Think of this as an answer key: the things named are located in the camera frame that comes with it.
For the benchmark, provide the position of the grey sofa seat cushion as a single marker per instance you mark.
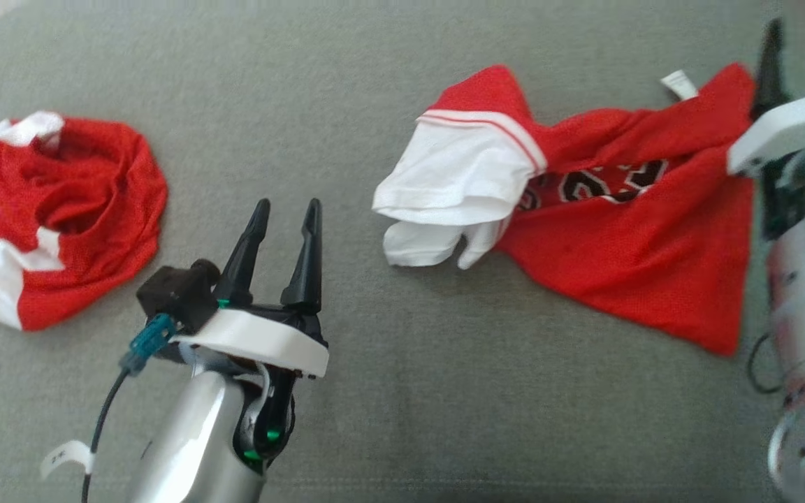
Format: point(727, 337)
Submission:
point(444, 419)

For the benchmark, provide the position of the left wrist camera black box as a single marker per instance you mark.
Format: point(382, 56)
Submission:
point(175, 290)

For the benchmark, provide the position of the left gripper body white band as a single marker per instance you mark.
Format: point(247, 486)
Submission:
point(263, 339)

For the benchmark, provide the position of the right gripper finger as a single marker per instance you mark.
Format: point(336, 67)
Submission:
point(771, 77)

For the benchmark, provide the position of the red shorts with white stripe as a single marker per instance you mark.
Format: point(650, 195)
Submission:
point(95, 202)

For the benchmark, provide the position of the red jersey with white sleeves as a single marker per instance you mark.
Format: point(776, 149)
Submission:
point(640, 258)

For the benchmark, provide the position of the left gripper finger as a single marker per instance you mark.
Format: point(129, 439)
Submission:
point(243, 265)
point(307, 272)

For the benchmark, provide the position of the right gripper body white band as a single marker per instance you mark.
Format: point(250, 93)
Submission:
point(787, 129)

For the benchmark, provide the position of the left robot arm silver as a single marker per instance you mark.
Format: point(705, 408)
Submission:
point(193, 440)

